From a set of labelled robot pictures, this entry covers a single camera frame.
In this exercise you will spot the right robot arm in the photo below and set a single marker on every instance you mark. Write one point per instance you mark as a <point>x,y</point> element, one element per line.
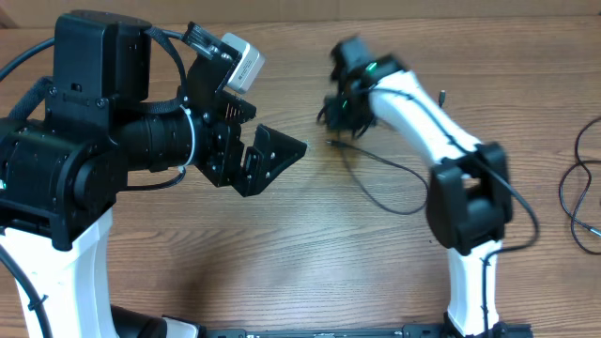
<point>467,206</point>

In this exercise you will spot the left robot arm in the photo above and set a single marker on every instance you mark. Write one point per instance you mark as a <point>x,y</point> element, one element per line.
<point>125,96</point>

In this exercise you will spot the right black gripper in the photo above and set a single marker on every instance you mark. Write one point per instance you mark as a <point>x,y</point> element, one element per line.
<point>339,118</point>

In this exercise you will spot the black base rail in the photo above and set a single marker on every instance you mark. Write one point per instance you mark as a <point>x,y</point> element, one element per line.
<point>324,332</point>

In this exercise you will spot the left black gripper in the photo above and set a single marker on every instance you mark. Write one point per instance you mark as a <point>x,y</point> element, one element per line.
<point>254,177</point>

